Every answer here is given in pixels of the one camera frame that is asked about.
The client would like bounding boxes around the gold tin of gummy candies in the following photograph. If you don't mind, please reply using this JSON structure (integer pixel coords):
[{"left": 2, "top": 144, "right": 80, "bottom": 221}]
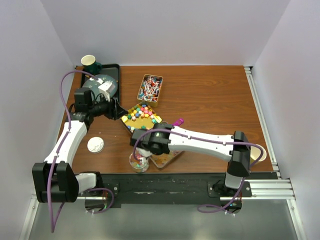
[{"left": 150, "top": 150, "right": 183, "bottom": 169}]

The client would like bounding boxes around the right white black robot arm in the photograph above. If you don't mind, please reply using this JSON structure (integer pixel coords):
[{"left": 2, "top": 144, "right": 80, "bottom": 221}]
[{"left": 129, "top": 123, "right": 253, "bottom": 197}]

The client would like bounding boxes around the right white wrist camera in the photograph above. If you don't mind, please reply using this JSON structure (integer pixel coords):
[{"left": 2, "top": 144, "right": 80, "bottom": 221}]
[{"left": 138, "top": 148, "right": 152, "bottom": 159}]

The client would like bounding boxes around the aluminium frame rail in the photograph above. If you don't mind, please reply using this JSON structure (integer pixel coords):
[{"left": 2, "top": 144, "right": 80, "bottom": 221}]
[{"left": 29, "top": 178, "right": 297, "bottom": 201}]

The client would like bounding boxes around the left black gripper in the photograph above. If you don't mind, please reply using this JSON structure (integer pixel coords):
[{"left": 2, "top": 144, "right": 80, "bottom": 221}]
[{"left": 88, "top": 92, "right": 128, "bottom": 121}]

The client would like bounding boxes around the gold tin of star candies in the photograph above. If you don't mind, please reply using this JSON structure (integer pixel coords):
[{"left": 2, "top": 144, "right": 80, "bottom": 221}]
[{"left": 120, "top": 101, "right": 163, "bottom": 134}]

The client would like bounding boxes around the clear glass jar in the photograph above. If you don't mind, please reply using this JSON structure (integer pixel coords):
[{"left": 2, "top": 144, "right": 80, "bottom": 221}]
[{"left": 129, "top": 152, "right": 149, "bottom": 173}]

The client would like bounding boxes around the teal ceramic plate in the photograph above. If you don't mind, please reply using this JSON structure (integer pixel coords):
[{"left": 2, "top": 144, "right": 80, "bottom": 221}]
[{"left": 83, "top": 74, "right": 118, "bottom": 98}]

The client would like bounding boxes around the magenta plastic scoop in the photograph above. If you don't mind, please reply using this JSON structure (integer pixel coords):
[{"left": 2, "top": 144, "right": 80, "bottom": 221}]
[{"left": 172, "top": 118, "right": 185, "bottom": 126}]

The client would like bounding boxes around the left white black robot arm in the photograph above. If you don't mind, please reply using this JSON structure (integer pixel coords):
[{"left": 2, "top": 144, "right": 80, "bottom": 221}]
[{"left": 32, "top": 87, "right": 128, "bottom": 203}]

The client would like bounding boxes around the white jar lid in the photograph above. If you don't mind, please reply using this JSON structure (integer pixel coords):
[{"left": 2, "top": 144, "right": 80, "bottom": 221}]
[{"left": 87, "top": 136, "right": 105, "bottom": 154}]

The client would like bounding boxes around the black serving tray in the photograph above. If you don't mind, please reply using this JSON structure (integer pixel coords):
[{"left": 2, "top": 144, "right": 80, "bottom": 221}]
[{"left": 80, "top": 63, "right": 121, "bottom": 103}]

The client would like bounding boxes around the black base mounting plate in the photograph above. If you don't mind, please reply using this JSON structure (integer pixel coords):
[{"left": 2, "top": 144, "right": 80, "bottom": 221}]
[{"left": 74, "top": 172, "right": 278, "bottom": 209}]

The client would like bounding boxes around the gold tin of lollipops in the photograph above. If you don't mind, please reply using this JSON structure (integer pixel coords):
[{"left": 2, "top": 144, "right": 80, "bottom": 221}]
[{"left": 137, "top": 74, "right": 163, "bottom": 107}]

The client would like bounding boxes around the dark green mug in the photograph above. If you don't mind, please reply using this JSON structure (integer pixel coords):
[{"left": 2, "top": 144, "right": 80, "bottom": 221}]
[{"left": 80, "top": 55, "right": 103, "bottom": 75}]

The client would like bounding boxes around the yellow mug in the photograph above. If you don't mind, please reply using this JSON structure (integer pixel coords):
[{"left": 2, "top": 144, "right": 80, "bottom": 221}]
[{"left": 250, "top": 145, "right": 267, "bottom": 164}]

